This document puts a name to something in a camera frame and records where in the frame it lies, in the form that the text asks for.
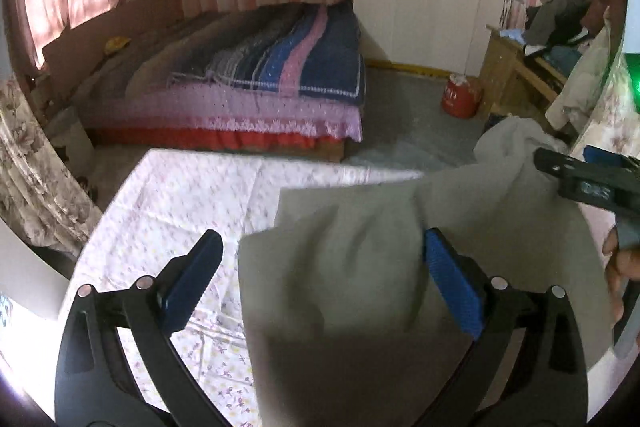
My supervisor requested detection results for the person's right hand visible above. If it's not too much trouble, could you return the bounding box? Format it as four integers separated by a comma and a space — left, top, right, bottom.
602, 227, 640, 328

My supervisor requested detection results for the brown floral curtain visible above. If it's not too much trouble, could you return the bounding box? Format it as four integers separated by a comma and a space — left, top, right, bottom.
0, 74, 103, 253

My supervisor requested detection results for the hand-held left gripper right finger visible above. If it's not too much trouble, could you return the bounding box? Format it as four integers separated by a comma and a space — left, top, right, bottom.
424, 227, 591, 427

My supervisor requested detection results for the striped blue pink blanket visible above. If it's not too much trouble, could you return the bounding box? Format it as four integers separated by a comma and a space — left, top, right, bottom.
167, 0, 365, 108

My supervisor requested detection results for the red bucket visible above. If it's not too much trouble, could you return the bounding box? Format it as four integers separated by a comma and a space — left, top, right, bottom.
441, 74, 483, 120

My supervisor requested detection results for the pink lace bedspread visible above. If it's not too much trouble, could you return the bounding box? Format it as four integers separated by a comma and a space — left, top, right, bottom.
80, 87, 363, 142

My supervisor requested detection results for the bed with brown cover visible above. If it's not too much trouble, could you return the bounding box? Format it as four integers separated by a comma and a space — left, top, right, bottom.
40, 0, 366, 162

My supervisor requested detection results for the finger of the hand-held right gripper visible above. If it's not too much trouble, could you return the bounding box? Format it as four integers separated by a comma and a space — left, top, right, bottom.
584, 145, 640, 178
534, 148, 640, 210

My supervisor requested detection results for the wooden cabinet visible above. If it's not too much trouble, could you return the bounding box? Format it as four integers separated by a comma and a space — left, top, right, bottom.
480, 24, 583, 132

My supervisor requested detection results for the pile of dark clothes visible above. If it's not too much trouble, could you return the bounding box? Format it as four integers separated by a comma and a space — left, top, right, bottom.
522, 0, 608, 48

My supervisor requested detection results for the grey and white garment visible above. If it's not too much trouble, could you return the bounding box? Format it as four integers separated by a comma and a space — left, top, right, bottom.
237, 117, 618, 427

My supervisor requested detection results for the yellow cushion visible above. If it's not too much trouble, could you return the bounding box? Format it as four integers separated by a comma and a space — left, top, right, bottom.
103, 37, 132, 56

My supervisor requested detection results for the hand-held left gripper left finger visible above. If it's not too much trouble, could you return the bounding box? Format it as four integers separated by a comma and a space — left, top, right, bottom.
54, 229, 236, 427

